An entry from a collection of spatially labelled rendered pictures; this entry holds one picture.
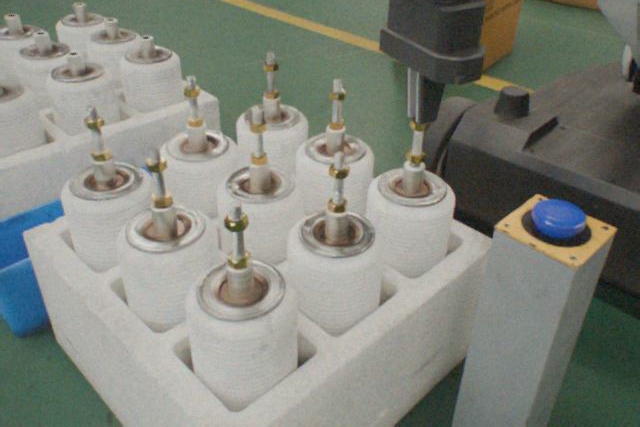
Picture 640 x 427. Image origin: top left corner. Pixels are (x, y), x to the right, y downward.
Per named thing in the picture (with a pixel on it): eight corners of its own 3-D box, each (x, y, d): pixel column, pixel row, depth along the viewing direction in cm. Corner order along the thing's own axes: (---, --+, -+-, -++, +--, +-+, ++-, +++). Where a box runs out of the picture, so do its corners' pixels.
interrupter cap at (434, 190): (427, 168, 68) (427, 163, 68) (459, 203, 62) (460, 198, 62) (367, 177, 66) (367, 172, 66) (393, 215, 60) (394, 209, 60)
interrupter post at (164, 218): (148, 235, 57) (143, 207, 55) (163, 222, 58) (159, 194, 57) (170, 241, 56) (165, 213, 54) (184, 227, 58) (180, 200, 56)
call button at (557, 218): (543, 211, 50) (548, 191, 49) (589, 232, 48) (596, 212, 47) (519, 230, 48) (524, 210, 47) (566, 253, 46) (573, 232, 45)
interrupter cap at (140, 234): (109, 244, 55) (107, 238, 55) (156, 202, 61) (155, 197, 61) (178, 264, 53) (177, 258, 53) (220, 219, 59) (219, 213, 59)
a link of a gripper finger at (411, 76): (430, 113, 61) (437, 55, 57) (404, 119, 59) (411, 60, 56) (420, 107, 62) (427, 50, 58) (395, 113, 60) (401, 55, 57)
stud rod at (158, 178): (158, 219, 56) (146, 150, 52) (160, 213, 57) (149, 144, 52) (168, 219, 56) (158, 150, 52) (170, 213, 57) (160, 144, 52)
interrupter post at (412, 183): (416, 183, 65) (420, 157, 64) (426, 194, 64) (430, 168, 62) (397, 186, 65) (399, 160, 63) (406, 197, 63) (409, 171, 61)
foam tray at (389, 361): (281, 220, 101) (279, 127, 91) (474, 348, 78) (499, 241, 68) (56, 341, 78) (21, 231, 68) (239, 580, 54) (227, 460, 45)
